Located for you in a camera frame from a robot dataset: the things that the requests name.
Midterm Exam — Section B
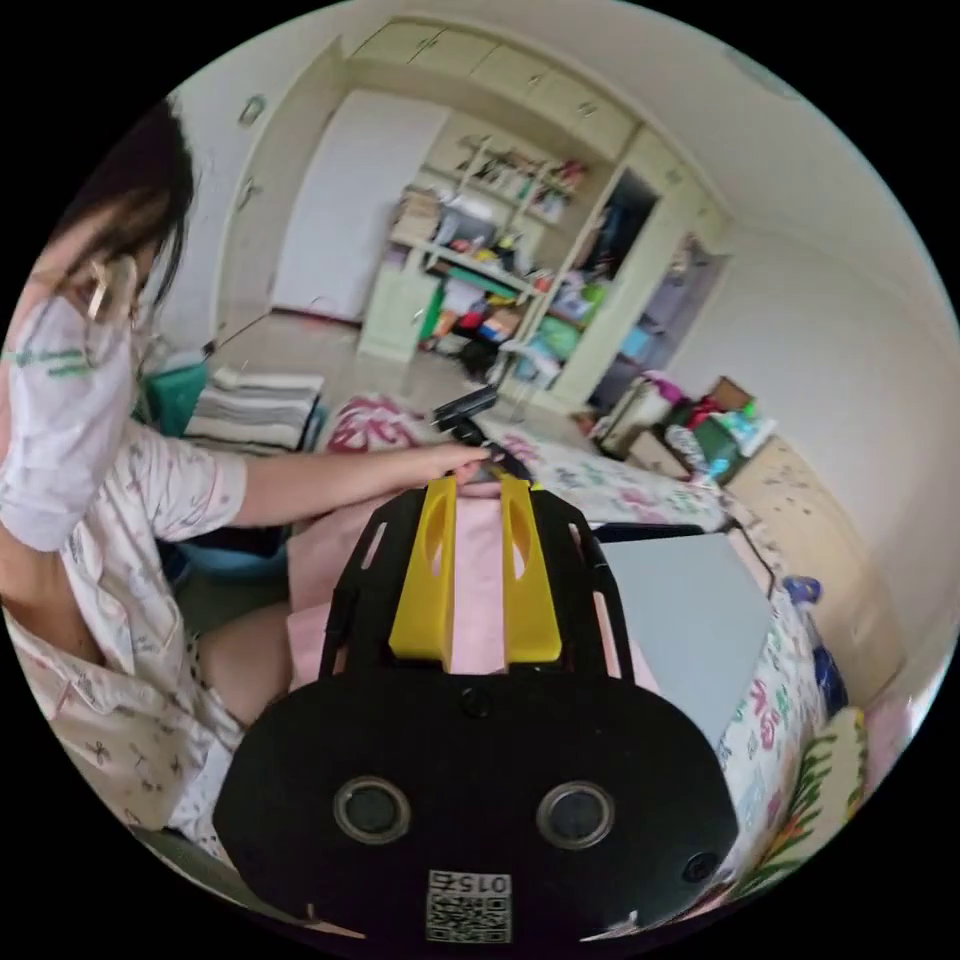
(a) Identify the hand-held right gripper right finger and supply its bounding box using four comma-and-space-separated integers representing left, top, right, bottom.
500, 476, 564, 667

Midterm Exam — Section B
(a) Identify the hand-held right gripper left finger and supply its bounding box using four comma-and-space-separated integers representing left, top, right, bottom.
388, 476, 459, 665

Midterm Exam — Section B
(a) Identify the pink hoodie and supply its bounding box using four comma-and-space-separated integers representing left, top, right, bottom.
287, 478, 663, 700

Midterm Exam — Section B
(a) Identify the person's left forearm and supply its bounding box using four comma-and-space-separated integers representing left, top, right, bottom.
241, 448, 425, 519

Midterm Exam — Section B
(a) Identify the person's left hand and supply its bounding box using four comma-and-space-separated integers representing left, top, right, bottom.
415, 443, 494, 483

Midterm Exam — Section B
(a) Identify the pillow with magenta print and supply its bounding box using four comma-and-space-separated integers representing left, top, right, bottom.
326, 392, 426, 456

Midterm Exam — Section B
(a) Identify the grey flat board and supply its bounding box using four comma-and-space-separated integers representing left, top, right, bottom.
598, 530, 775, 751

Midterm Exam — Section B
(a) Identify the heap of cartons and bags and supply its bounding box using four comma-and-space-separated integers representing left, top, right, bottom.
596, 373, 778, 485

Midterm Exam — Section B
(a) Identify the blue plastic basin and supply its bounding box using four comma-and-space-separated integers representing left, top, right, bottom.
173, 523, 294, 585

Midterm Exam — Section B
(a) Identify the pale green shelf cupboard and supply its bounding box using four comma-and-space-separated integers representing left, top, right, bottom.
352, 14, 733, 421

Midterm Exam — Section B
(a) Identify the stack of folded striped blankets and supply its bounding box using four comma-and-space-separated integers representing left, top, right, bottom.
183, 365, 328, 457

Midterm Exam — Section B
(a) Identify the white door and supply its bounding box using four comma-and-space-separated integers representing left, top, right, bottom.
268, 88, 453, 325

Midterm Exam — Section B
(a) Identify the teal plastic bin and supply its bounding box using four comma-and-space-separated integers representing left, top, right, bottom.
138, 358, 213, 440

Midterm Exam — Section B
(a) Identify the pillow with green leaf print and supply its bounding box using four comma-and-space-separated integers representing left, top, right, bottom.
731, 704, 873, 901

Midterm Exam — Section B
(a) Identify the person's body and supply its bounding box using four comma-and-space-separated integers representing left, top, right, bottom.
0, 97, 298, 864

